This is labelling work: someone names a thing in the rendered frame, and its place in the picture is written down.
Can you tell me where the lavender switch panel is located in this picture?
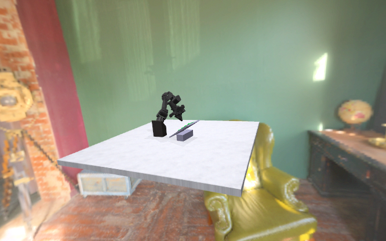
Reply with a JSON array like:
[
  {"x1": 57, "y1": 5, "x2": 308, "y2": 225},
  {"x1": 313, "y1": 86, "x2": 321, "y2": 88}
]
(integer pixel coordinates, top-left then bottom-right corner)
[{"x1": 170, "y1": 120, "x2": 200, "y2": 141}]

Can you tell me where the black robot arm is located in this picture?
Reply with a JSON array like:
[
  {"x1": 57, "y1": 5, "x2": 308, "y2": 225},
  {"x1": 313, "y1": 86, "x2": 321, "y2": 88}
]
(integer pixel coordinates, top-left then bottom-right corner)
[{"x1": 156, "y1": 92, "x2": 185, "y2": 122}]

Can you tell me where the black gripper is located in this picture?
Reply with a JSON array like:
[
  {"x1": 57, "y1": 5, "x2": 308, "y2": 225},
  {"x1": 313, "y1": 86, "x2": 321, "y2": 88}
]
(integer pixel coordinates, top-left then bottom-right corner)
[{"x1": 169, "y1": 105, "x2": 185, "y2": 121}]

